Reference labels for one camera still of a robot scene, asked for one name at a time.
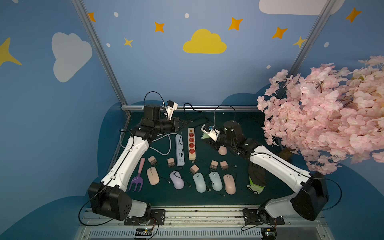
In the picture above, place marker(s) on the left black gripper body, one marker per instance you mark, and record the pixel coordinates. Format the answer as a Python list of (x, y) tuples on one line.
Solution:
[(175, 124)]

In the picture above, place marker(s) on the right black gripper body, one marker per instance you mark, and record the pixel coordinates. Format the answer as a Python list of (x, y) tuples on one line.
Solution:
[(217, 139)]

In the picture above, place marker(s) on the cream red power strip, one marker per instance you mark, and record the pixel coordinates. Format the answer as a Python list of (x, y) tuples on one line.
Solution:
[(191, 144)]

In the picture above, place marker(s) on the white power strip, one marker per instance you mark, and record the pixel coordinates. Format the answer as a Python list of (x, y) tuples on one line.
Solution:
[(180, 151)]

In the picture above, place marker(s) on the light green wireless mouse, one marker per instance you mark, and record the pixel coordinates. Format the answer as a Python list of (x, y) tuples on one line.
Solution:
[(199, 180)]

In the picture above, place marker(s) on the purple wireless mouse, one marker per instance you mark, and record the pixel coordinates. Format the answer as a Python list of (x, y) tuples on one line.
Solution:
[(177, 180)]

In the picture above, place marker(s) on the green charger adapter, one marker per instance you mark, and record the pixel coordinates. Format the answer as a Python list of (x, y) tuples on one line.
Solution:
[(205, 136)]

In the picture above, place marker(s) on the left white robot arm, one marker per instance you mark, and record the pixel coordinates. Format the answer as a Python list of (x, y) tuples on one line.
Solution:
[(108, 198)]

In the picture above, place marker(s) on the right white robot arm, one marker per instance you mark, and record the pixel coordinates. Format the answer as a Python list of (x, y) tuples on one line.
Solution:
[(310, 192)]

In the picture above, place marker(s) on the black green work glove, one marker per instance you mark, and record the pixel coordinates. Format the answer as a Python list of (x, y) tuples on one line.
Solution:
[(257, 178)]

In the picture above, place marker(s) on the purple pink garden fork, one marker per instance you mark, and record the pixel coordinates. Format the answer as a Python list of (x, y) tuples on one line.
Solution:
[(138, 180)]

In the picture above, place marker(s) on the pink cherry blossom tree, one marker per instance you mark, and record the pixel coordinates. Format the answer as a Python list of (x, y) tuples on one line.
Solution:
[(329, 116)]

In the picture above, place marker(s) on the aluminium frame rail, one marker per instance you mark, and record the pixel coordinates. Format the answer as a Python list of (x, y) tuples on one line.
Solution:
[(200, 108)]

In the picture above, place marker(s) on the beige pink wireless mouse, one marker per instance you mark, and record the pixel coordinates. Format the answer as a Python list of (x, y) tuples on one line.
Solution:
[(153, 176)]

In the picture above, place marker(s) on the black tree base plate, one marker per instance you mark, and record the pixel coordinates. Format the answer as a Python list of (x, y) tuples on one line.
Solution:
[(286, 153)]

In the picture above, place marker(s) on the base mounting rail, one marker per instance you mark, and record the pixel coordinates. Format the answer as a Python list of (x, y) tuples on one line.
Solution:
[(231, 222)]

